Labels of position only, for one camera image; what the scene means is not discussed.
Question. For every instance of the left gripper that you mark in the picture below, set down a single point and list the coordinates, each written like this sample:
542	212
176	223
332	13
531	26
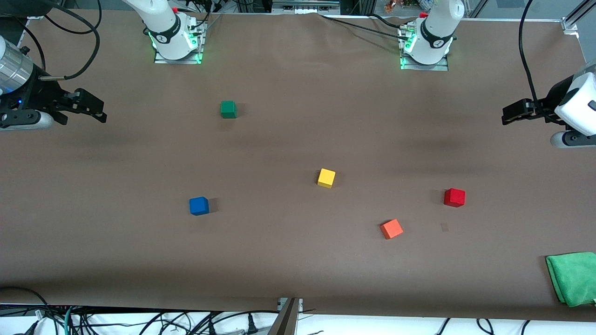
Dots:
545	108

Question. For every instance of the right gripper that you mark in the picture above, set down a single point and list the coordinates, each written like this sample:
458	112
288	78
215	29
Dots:
33	95

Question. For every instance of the red block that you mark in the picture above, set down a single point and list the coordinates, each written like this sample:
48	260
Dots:
454	197

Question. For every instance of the blue block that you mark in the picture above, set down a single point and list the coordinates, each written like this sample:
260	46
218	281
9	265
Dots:
199	206

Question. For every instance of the green block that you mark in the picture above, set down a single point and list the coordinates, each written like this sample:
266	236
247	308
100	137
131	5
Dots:
228	110

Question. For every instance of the orange block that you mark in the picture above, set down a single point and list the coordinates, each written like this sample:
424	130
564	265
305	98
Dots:
391	229

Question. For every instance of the green cloth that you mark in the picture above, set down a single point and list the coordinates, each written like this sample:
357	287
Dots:
575	277

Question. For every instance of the yellow block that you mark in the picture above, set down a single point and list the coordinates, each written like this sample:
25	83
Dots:
326	177

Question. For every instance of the black power plug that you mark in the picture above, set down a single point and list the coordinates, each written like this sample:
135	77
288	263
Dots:
252	325

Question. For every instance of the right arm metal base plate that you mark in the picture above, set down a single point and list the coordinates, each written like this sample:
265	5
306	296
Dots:
163	60

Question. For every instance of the aluminium post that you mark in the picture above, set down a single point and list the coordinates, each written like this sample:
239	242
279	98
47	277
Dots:
286	321

